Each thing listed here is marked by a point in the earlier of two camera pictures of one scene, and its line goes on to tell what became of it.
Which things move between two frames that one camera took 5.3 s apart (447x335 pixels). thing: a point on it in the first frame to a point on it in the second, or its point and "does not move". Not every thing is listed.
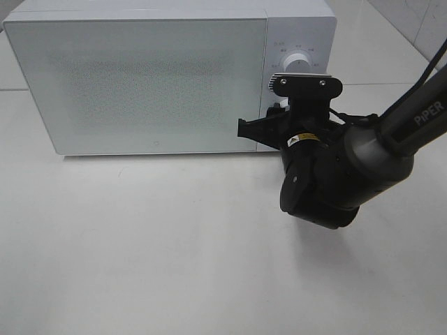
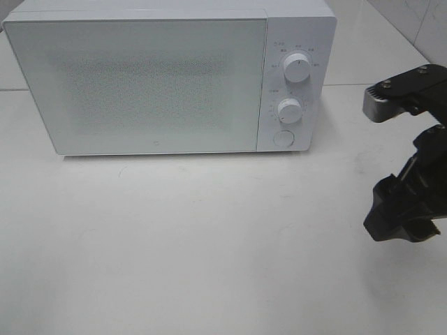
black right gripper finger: [273, 130] to [398, 212]
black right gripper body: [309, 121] to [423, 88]
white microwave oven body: [130, 77] does not move
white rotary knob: [297, 63] does not move
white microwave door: [106, 86] does not move
